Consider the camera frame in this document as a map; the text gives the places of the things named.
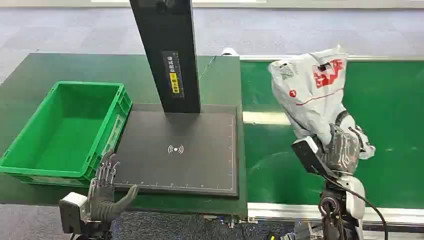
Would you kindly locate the white round object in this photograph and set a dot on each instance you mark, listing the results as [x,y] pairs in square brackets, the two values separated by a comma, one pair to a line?
[229,51]

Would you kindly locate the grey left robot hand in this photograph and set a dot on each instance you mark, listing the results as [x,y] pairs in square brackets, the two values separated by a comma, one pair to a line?
[101,202]

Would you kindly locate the yellow black label sticker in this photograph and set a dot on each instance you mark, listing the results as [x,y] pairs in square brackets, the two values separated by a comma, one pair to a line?
[174,74]

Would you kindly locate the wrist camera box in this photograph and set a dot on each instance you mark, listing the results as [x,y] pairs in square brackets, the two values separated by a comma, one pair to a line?
[308,155]
[73,210]

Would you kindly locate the grey parcel bag red print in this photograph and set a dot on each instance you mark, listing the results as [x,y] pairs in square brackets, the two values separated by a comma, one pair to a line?
[311,99]

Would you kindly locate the green plastic crate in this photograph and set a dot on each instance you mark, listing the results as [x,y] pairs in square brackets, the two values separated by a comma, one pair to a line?
[66,132]

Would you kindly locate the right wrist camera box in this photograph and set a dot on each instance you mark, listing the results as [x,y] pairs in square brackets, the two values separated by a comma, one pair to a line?
[308,155]

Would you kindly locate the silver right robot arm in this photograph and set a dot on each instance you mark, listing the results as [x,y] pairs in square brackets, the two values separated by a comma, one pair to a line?
[341,205]

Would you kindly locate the black scanner base plate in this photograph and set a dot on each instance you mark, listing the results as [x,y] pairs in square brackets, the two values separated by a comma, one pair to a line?
[185,165]

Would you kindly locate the metal table bracket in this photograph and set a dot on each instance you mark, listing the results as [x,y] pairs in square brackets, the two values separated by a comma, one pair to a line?
[228,221]

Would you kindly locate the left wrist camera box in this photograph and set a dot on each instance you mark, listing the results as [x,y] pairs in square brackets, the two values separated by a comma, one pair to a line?
[73,210]

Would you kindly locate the black scanner post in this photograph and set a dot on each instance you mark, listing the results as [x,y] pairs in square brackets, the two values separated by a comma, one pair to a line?
[165,39]

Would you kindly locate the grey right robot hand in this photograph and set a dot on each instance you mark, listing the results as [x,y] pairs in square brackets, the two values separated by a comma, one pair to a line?
[342,150]

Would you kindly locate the green conveyor belt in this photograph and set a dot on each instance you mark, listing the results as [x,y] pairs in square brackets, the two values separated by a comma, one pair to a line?
[391,132]

